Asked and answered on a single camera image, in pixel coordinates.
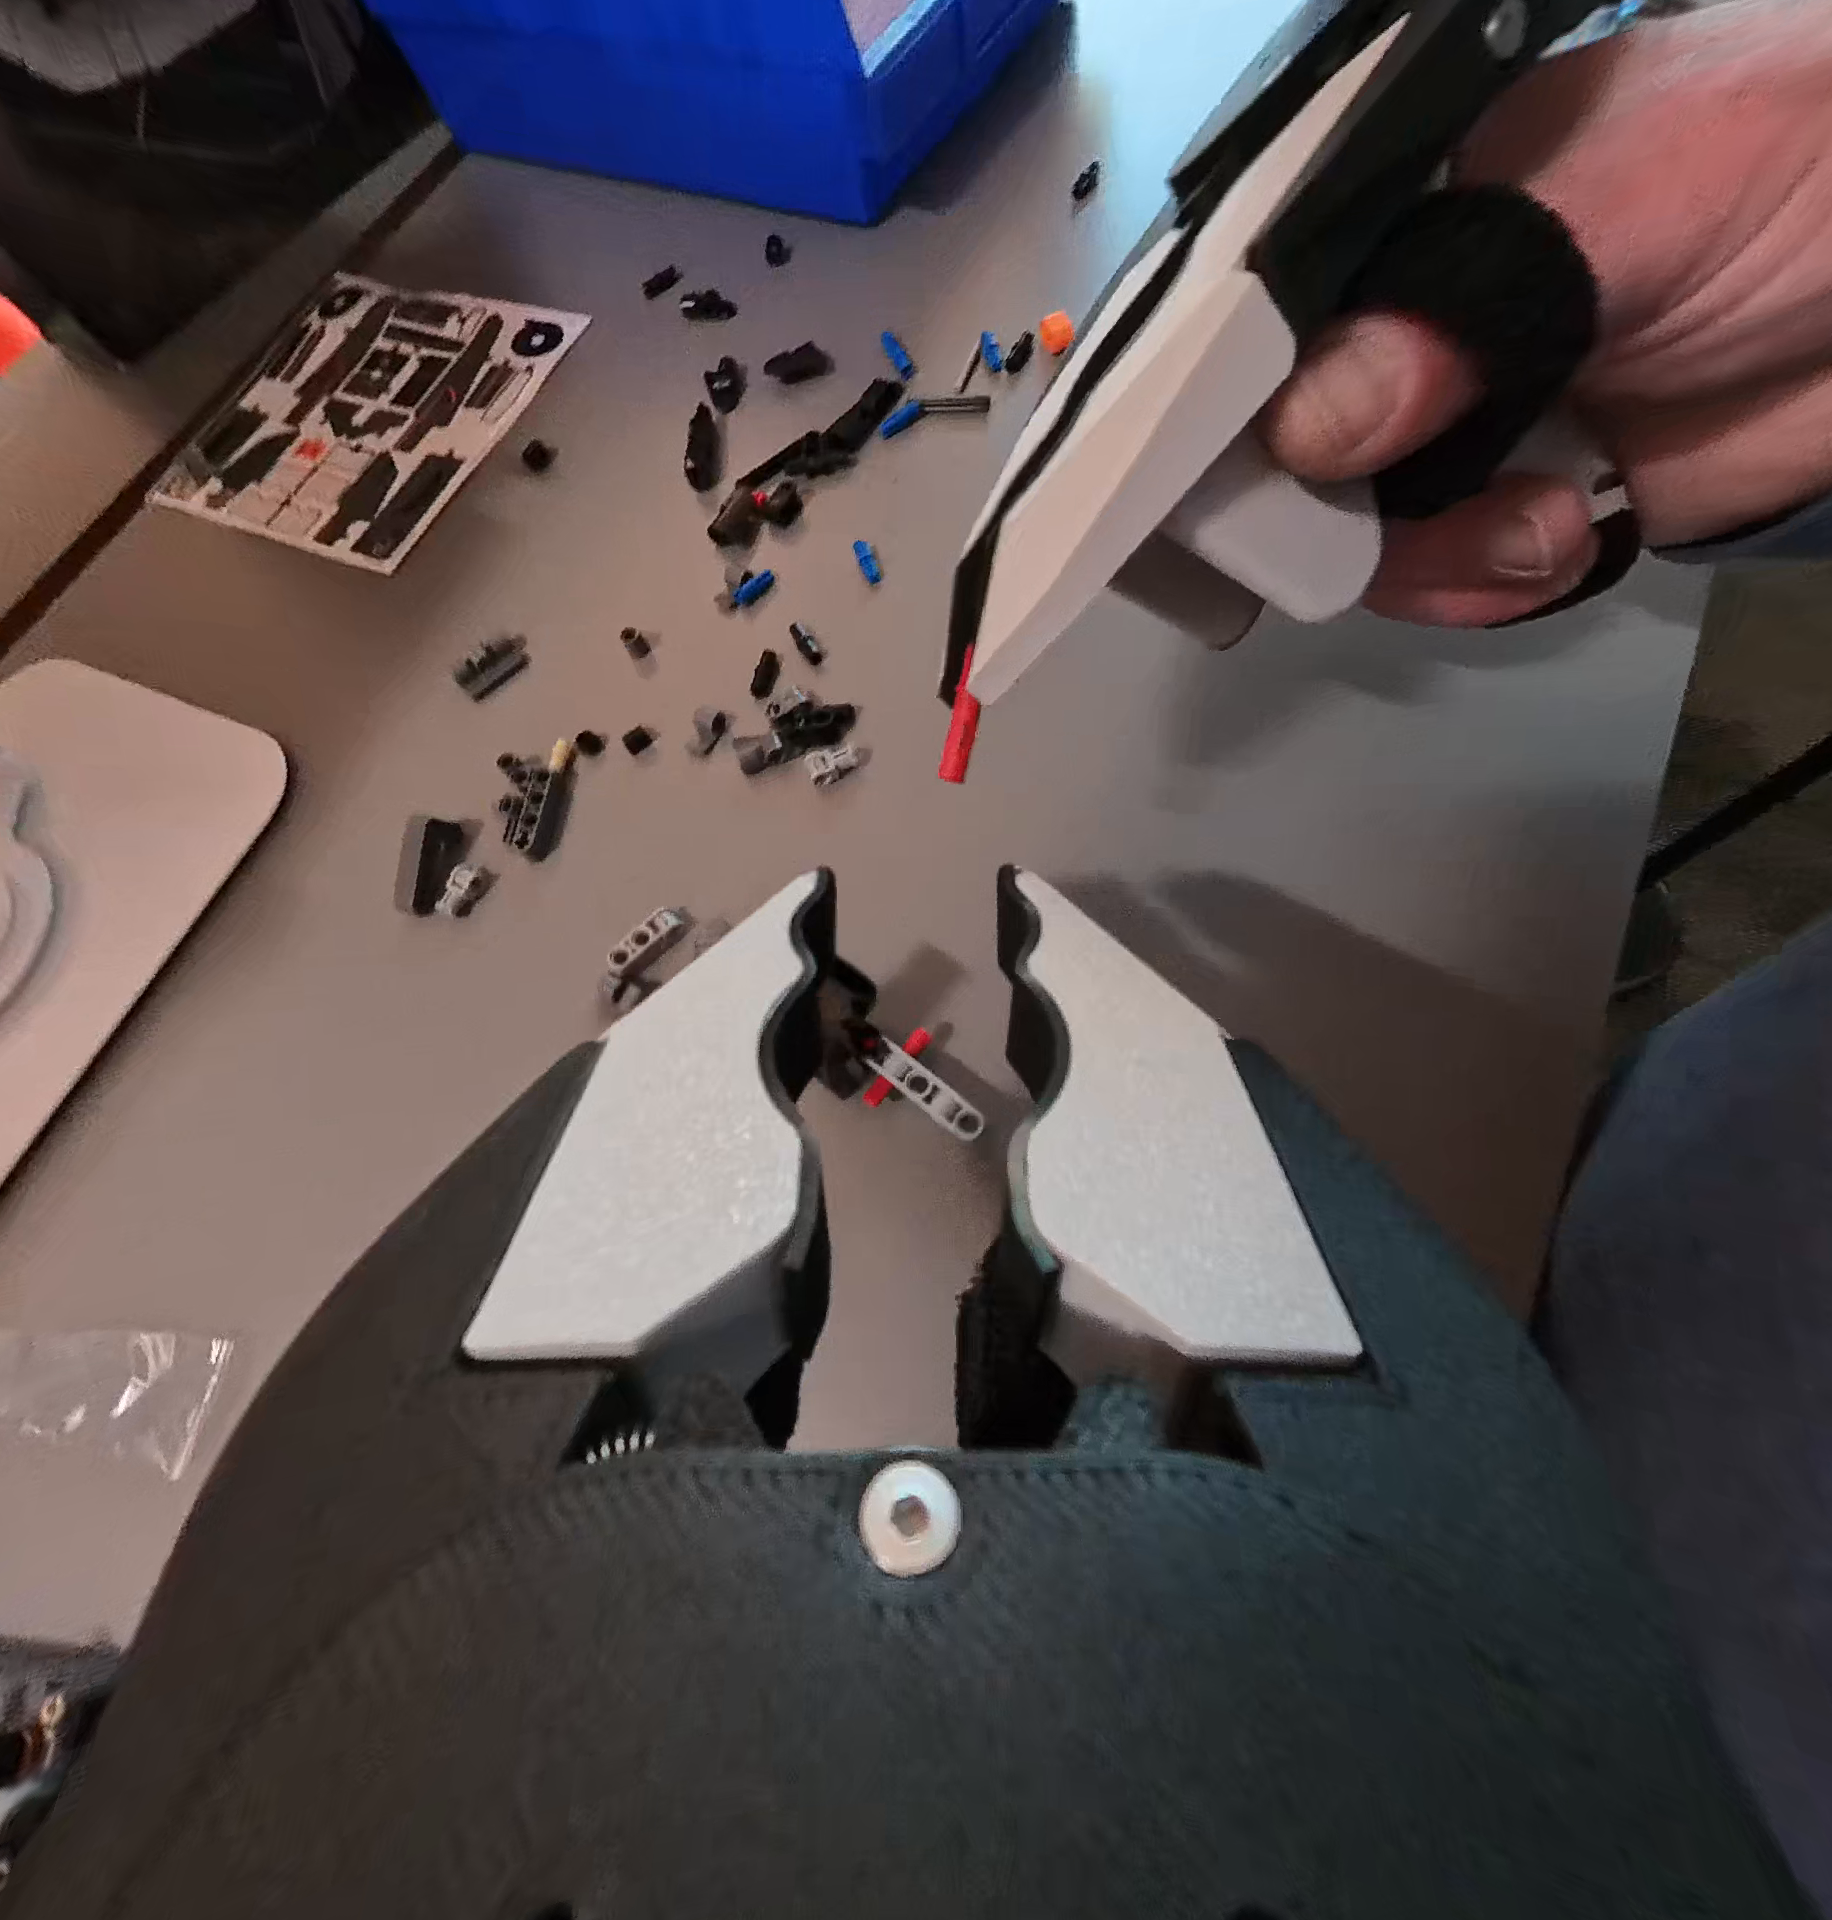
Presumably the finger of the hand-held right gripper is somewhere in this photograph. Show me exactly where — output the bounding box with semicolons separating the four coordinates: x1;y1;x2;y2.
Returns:
941;209;1194;715
962;14;1411;721

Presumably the person's right forearm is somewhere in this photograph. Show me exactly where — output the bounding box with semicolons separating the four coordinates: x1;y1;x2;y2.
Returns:
1673;464;1832;579

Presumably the dark grey curved lego brick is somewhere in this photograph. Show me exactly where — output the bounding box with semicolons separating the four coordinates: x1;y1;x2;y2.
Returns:
399;814;472;919

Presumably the person's right hand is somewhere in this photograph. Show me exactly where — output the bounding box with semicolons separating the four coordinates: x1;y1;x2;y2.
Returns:
1261;0;1832;632

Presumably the long light grey lego beam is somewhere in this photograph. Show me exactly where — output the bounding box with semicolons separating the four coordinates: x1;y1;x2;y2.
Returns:
855;1033;995;1150

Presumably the small grey black brick assembly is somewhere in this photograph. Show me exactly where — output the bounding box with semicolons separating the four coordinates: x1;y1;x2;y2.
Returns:
824;1003;907;1098

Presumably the pile of black lego pieces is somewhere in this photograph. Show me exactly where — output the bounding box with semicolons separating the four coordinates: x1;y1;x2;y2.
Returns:
639;156;1109;559

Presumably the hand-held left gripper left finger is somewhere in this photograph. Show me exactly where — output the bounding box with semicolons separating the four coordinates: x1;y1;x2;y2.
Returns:
460;870;847;1441

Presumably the small clear plastic bag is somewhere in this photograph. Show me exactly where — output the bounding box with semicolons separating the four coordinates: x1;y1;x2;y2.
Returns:
0;1320;247;1488

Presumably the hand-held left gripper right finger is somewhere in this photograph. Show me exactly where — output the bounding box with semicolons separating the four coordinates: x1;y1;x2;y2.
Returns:
991;866;1367;1441

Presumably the dark grey angled lego beam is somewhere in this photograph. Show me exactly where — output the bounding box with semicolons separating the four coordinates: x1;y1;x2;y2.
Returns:
494;739;579;870

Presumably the blue storage bin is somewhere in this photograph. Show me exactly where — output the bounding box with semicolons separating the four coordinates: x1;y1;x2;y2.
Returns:
362;0;1070;229

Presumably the lego sticker sheet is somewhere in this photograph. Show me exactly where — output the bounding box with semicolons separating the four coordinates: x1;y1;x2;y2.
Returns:
149;267;597;581

